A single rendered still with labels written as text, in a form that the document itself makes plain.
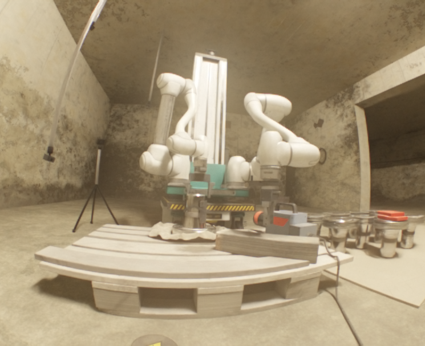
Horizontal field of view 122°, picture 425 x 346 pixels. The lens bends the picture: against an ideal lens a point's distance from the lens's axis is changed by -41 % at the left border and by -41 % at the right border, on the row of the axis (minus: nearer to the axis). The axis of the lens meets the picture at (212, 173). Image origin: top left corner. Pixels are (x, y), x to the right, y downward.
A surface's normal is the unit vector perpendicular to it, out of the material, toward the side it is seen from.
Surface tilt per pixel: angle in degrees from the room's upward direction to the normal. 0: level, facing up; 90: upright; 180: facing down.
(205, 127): 90
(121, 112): 90
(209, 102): 90
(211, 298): 90
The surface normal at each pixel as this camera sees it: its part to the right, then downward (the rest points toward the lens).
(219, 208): 0.29, -0.07
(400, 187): -0.98, -0.07
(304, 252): -0.51, -0.10
